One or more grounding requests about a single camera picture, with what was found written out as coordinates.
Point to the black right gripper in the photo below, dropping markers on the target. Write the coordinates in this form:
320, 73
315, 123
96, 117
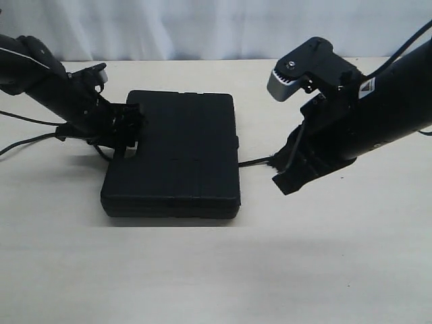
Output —
311, 149

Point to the black plastic carry case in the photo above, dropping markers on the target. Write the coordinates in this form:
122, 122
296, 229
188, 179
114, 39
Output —
186, 160

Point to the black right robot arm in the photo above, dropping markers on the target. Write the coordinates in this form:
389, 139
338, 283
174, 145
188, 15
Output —
350, 113

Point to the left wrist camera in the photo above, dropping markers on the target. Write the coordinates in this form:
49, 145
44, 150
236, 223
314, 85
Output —
93, 77

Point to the white backdrop curtain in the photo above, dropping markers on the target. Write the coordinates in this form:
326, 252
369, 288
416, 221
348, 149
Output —
171, 30

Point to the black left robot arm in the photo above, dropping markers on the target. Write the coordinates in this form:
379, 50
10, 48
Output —
28, 67

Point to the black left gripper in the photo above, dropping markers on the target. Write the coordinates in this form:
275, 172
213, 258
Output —
90, 117

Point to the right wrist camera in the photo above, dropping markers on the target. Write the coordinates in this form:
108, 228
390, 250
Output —
296, 67

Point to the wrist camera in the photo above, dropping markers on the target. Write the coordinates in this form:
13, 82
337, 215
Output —
93, 77
296, 67

